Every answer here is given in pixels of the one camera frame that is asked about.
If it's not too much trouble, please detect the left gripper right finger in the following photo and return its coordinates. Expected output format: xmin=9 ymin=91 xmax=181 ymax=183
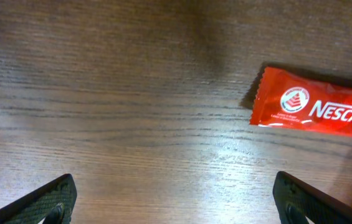
xmin=273 ymin=171 xmax=352 ymax=224

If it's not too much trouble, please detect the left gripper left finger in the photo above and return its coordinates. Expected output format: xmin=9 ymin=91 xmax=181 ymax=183
xmin=0 ymin=174 xmax=77 ymax=224

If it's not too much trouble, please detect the red Nescafe stick sachet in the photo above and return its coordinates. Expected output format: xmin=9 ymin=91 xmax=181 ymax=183
xmin=250 ymin=67 xmax=352 ymax=137

